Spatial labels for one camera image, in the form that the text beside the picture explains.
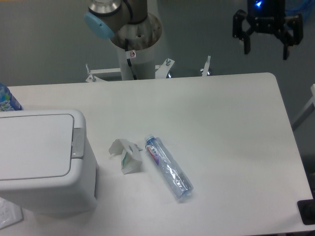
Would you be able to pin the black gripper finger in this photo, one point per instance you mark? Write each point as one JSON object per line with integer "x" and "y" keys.
{"x": 290, "y": 32}
{"x": 238, "y": 32}

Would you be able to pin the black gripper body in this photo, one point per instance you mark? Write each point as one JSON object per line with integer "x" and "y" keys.
{"x": 266, "y": 16}

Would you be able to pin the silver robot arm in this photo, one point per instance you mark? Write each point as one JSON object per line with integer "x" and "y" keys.
{"x": 107, "y": 17}

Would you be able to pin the white trash can body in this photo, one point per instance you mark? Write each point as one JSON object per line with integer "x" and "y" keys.
{"x": 74, "y": 192}

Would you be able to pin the white trash can lid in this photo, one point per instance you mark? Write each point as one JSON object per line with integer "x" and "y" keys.
{"x": 35, "y": 146}

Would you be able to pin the clear plastic water bottle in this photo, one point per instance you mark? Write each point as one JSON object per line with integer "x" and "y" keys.
{"x": 173, "y": 175}

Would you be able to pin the crumpled white paper carton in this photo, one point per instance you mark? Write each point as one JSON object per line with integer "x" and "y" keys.
{"x": 131, "y": 160}

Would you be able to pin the black clamp at table edge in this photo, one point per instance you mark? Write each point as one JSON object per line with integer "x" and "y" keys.
{"x": 307, "y": 211}

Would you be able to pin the grey lid push button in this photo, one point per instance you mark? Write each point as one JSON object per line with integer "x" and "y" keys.
{"x": 78, "y": 143}

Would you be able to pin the blue labelled bottle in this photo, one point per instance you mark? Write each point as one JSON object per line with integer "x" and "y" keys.
{"x": 7, "y": 101}

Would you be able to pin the white frame at right edge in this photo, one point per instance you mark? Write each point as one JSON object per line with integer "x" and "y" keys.
{"x": 305, "y": 112}

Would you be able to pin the white base mounting frame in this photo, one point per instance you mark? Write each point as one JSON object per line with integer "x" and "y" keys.
{"x": 131, "y": 70}

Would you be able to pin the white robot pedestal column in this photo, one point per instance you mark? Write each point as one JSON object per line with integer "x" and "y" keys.
{"x": 137, "y": 56}

